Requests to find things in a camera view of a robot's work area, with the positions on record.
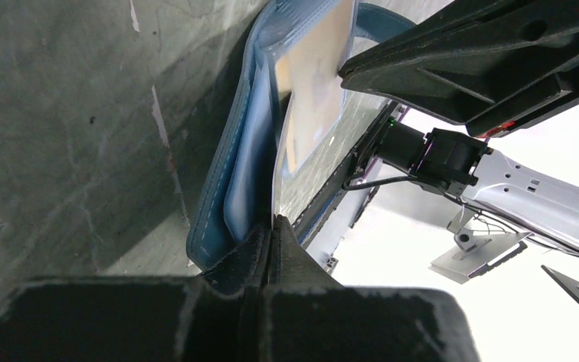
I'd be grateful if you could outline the black base bar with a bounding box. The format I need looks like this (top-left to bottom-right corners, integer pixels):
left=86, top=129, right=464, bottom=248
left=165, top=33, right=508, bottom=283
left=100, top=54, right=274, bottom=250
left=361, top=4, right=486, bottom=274
left=293, top=101, right=410, bottom=246

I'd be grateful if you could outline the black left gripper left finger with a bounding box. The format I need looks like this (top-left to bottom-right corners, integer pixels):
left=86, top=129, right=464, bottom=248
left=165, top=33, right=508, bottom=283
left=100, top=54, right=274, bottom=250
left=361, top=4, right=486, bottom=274
left=0, top=226, right=271, bottom=361

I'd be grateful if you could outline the white credit card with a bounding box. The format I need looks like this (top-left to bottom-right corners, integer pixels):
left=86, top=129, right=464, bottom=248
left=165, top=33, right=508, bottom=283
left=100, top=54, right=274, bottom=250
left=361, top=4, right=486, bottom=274
left=274, top=1, right=357, bottom=174

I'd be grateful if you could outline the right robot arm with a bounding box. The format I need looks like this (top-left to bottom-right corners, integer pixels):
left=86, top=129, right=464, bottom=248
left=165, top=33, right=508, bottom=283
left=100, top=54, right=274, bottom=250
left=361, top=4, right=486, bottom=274
left=339, top=1, right=579, bottom=255

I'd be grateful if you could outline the blue card holder wallet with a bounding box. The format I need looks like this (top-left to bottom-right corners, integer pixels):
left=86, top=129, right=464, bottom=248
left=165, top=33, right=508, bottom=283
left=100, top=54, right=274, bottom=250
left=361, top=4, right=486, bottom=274
left=185, top=0, right=418, bottom=272

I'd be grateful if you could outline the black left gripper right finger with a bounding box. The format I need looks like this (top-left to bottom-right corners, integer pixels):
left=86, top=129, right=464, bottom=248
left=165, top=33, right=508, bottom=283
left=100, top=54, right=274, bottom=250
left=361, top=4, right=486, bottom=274
left=264, top=215, right=479, bottom=361

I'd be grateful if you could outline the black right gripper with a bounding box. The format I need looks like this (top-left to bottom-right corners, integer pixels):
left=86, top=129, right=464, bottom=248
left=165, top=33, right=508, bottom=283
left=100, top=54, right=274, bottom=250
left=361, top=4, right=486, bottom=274
left=339, top=1, right=579, bottom=138

